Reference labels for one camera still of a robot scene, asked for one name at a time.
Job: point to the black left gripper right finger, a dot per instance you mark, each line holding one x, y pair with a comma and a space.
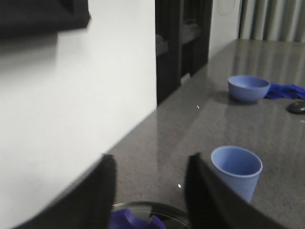
211, 204

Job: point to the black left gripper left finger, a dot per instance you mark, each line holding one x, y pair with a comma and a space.
87, 206

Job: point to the light blue ribbed cup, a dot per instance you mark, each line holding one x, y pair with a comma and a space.
238, 168

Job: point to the blue ceramic bowl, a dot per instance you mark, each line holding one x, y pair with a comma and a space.
248, 89

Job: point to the black computer mouse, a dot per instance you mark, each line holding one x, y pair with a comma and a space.
297, 107

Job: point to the blue crumpled cloth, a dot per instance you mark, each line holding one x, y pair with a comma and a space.
290, 91

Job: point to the black shelf cabinet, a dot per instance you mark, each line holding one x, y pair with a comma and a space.
182, 33

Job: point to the grey striped curtain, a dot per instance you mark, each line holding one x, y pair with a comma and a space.
272, 20

